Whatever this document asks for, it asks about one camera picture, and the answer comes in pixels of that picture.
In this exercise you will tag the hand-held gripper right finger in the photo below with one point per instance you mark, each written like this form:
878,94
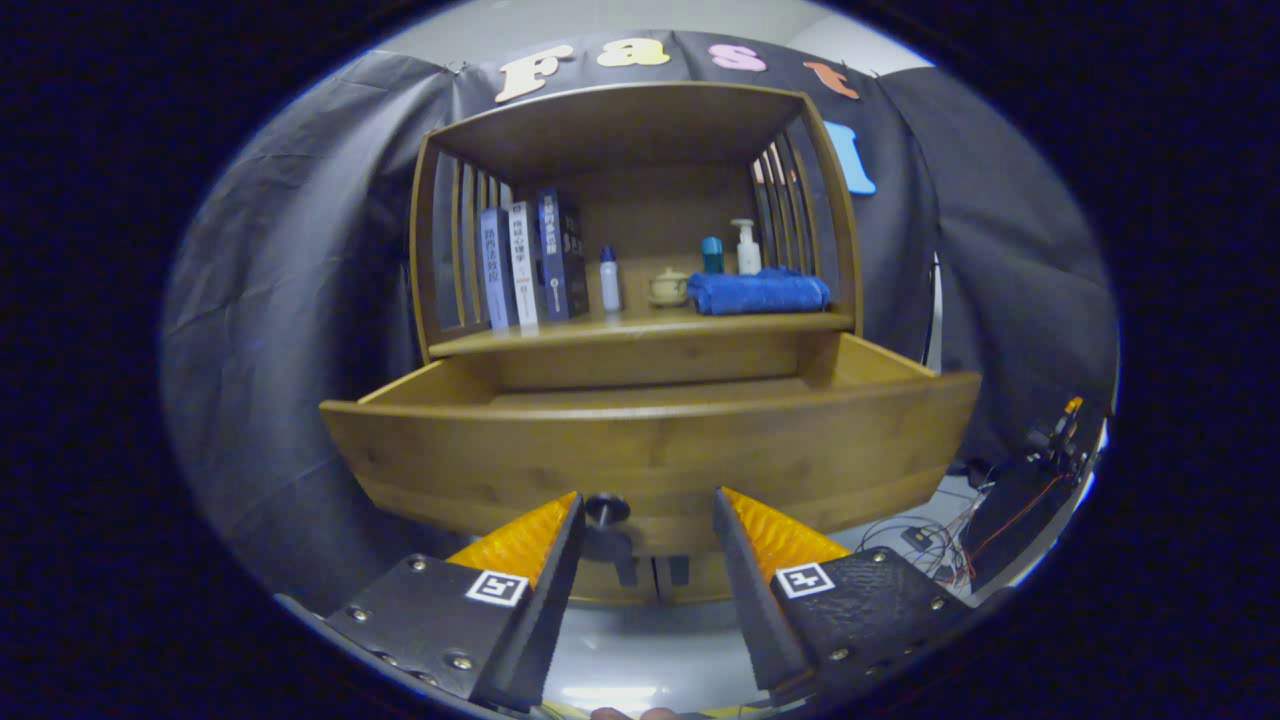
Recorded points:
755,600

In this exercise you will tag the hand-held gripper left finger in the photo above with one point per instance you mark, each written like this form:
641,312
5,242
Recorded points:
545,620

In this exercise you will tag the wooden drawer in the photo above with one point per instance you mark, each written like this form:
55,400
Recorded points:
650,450

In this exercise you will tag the wooden cabinet door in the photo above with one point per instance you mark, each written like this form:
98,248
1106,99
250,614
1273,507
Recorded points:
600,592
705,585

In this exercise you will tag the wooden countertop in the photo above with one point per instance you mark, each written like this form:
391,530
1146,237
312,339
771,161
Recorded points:
650,322

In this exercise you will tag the wooden cabinet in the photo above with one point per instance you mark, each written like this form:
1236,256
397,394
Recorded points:
620,130

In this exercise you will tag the black device orange tip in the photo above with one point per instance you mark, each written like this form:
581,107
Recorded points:
1020,510

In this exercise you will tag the blue folded towel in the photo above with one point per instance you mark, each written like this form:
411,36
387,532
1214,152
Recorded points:
760,292

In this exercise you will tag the beige lidded teacup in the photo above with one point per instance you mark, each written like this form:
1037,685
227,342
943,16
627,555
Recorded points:
668,290

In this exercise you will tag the white bottle blue cap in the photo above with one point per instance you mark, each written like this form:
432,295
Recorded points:
610,285

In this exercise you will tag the white pump bottle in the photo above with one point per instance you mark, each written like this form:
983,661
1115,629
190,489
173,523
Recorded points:
748,255

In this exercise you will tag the teal bottle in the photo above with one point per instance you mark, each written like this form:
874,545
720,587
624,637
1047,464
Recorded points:
712,255

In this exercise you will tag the light blue book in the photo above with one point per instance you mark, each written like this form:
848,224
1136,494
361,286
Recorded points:
497,270

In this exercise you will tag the white book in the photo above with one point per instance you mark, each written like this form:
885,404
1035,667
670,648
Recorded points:
524,265

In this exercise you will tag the dark blue book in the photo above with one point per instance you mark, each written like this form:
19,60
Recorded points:
560,255

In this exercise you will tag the black backdrop cloth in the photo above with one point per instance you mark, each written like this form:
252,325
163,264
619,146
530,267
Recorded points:
300,300

